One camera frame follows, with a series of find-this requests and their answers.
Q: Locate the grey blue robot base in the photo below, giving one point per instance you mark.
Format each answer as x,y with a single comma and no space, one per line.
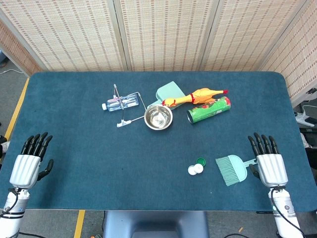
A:
156,224

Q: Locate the white power strip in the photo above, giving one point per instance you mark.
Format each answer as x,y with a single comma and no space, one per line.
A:
303,119

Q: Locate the light green brush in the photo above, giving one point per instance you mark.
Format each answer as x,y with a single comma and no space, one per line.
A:
235,166

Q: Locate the stainless steel bowl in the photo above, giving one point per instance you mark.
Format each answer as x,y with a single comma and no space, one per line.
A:
158,117

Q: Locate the white bottle cap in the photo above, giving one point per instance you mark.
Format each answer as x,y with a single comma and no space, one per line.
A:
191,170
199,168

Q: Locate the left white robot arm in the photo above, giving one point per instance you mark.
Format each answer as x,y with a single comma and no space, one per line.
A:
11,223

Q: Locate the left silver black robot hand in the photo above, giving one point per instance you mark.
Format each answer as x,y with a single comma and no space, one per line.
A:
24,171

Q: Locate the mint green dustpan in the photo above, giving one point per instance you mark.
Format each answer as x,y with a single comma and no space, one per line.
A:
168,90

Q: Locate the woven bamboo screen panel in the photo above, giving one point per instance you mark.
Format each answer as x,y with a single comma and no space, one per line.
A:
15,54
166,34
297,54
247,34
64,34

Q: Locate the yellow rubber chicken toy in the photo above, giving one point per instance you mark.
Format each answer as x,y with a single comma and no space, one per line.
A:
198,96

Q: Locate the green chip can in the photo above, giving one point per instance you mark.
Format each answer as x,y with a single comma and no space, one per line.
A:
210,110

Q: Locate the clear plastic water bottle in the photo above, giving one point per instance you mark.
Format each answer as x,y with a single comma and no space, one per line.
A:
121,102

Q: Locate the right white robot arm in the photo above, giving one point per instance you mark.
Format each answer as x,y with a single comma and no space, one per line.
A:
284,213

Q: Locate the green bottle cap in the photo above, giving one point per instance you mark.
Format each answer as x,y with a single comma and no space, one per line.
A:
201,162

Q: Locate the blue felt table mat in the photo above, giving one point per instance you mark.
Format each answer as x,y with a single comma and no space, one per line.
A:
99,161

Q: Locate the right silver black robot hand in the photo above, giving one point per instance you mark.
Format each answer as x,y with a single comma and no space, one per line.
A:
272,169

